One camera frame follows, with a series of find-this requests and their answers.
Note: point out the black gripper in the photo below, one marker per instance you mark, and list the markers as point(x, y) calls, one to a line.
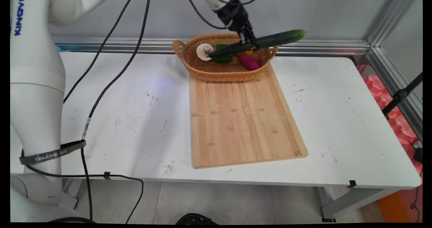
point(234, 17)

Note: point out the dark green cucumber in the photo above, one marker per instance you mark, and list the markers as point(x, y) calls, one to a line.
point(280, 38)

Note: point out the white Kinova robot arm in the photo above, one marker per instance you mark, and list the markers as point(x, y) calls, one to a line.
point(33, 86)

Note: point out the yellow bell pepper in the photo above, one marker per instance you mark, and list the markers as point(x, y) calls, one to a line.
point(245, 53)

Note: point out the purple sweet potato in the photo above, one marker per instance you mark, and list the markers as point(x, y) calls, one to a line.
point(250, 62)

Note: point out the green bell pepper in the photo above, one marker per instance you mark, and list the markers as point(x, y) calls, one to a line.
point(223, 58)

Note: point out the woven wicker basket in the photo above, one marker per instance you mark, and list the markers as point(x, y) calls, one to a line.
point(222, 75)

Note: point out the beige toy mushroom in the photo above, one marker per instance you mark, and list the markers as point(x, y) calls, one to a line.
point(204, 52)

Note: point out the bamboo cutting board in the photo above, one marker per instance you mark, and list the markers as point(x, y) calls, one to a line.
point(243, 120)

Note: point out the black tripod leg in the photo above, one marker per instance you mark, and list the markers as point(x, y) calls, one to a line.
point(400, 94)

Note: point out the red foam mat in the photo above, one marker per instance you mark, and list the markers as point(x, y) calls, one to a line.
point(401, 126)

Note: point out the black table edge clip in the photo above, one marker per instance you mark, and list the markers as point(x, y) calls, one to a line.
point(107, 175)
point(352, 183)

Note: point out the black round object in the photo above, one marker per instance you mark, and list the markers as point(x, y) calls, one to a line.
point(195, 219)

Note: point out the grey table leg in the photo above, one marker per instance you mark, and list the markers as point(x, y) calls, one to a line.
point(71, 194)
point(354, 199)

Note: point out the black power adapter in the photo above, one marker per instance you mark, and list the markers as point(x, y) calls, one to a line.
point(417, 152)

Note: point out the orange floor mat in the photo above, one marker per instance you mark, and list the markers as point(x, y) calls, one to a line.
point(393, 209)

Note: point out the aluminium frame rail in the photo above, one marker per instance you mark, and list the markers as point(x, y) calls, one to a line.
point(303, 47)
point(398, 83)

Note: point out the aluminium frame post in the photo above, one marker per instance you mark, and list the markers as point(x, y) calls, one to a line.
point(391, 19)

